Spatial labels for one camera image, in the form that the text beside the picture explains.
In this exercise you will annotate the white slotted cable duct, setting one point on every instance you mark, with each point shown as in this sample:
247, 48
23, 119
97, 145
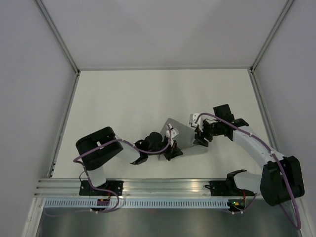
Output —
192, 203

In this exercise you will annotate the right aluminium frame post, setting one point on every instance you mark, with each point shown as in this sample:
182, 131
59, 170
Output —
272, 33

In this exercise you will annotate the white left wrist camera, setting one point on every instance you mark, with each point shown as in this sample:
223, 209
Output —
171, 133

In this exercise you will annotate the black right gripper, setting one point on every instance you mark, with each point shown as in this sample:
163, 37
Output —
200, 136

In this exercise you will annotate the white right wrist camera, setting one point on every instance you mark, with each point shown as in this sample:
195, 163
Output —
196, 122

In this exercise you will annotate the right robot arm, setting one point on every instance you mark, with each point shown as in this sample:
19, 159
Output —
281, 177

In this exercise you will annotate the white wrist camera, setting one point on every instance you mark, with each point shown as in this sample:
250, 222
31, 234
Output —
171, 133
196, 122

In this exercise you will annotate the aluminium frame post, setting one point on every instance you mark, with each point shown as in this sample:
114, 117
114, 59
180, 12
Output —
52, 26
272, 33

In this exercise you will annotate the aluminium front rail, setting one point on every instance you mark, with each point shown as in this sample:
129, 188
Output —
132, 188

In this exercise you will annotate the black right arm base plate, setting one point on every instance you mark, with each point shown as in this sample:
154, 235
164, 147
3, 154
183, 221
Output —
219, 188

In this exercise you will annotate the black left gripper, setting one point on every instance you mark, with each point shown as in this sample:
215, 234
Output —
173, 151

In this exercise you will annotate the grey cloth napkin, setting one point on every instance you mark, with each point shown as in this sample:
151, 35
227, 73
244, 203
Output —
185, 140

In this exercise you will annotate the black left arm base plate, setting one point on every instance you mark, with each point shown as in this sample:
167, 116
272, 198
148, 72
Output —
109, 188

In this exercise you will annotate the left aluminium frame post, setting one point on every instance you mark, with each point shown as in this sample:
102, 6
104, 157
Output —
52, 26

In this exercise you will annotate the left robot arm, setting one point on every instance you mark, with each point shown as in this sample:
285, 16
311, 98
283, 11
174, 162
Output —
99, 147

